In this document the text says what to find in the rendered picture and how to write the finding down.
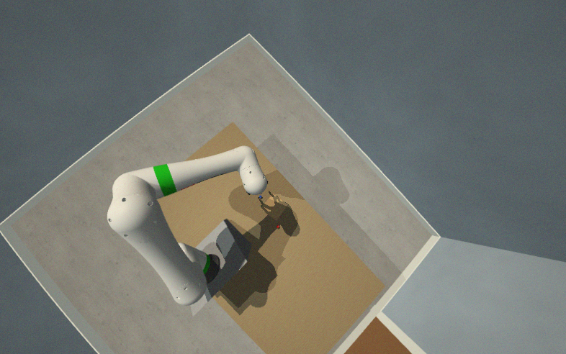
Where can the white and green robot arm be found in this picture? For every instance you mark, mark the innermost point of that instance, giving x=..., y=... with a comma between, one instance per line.
x=136, y=215

